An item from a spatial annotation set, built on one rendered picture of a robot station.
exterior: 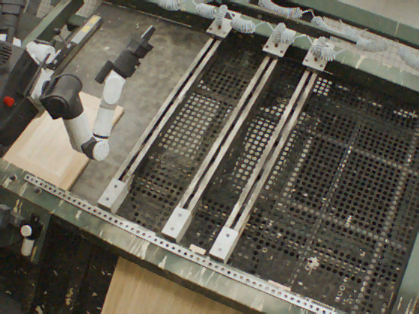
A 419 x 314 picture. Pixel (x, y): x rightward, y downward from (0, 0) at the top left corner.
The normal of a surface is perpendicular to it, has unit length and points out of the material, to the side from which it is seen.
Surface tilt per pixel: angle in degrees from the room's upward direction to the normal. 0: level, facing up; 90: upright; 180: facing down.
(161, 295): 90
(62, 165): 53
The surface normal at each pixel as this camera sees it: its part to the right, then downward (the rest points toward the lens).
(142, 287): -0.29, 0.01
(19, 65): 0.89, 0.36
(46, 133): -0.04, -0.55
